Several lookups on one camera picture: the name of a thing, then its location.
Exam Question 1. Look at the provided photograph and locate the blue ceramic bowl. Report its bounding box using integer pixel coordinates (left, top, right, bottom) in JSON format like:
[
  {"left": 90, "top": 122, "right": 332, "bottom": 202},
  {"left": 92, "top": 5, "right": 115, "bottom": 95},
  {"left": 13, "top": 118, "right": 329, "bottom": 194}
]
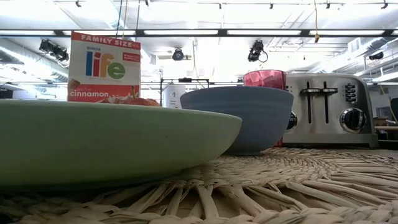
[{"left": 180, "top": 86, "right": 294, "bottom": 156}]

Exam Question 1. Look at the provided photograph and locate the pink faceted plastic tumbler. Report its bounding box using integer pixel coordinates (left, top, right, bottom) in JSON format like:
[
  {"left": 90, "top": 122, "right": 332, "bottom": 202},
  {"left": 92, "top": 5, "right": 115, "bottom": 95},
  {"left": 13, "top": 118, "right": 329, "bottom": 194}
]
[{"left": 243, "top": 69, "right": 287, "bottom": 147}]

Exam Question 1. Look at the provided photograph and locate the pale green plate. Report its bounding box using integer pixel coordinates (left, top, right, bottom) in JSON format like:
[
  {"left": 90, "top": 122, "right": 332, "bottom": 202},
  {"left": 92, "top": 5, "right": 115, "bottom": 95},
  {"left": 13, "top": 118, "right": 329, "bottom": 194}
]
[{"left": 0, "top": 98, "right": 243, "bottom": 187}]

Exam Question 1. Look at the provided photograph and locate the Life cinnamon cereal box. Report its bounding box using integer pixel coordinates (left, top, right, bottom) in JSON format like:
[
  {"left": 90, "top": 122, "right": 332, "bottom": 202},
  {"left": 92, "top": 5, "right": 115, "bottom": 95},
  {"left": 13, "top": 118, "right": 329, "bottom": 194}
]
[{"left": 67, "top": 30, "right": 142, "bottom": 103}]

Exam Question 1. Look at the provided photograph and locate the round woven straw placemat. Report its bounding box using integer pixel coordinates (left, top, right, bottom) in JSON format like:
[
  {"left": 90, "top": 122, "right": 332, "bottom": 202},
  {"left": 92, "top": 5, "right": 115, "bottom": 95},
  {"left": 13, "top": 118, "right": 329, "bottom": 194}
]
[{"left": 0, "top": 147, "right": 398, "bottom": 224}]

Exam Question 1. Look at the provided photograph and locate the stainless steel four-slot toaster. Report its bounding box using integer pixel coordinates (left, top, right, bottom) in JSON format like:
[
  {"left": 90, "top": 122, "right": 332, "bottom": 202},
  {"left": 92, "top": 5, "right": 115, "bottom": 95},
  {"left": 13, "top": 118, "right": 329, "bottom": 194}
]
[{"left": 281, "top": 73, "right": 379, "bottom": 149}]

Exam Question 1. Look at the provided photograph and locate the black background rack frame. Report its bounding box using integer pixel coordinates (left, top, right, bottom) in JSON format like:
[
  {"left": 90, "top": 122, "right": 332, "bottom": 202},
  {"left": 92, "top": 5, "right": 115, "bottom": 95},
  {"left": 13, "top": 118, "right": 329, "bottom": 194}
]
[{"left": 160, "top": 77, "right": 211, "bottom": 106}]

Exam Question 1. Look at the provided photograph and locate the round black ceiling camera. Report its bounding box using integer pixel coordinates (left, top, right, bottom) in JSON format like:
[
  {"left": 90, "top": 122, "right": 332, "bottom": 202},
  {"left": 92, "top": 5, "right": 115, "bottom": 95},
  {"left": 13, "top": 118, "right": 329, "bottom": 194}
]
[{"left": 172, "top": 48, "right": 185, "bottom": 62}]

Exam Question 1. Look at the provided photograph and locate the black overhead frame bar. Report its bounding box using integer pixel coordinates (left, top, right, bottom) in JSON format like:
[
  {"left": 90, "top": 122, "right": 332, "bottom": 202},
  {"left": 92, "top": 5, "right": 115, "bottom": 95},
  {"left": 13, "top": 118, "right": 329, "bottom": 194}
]
[{"left": 0, "top": 29, "right": 398, "bottom": 38}]

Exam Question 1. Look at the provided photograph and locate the black ceiling camera with cable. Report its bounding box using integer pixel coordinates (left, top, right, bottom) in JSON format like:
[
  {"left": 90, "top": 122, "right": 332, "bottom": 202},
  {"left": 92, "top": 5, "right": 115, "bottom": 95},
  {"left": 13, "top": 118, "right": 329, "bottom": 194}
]
[{"left": 248, "top": 39, "right": 269, "bottom": 63}]

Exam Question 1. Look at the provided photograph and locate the yellow hanging cable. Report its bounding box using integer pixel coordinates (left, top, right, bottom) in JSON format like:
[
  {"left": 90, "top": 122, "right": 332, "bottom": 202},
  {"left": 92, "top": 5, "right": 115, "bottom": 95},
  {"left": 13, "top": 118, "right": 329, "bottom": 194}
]
[{"left": 313, "top": 0, "right": 321, "bottom": 44}]

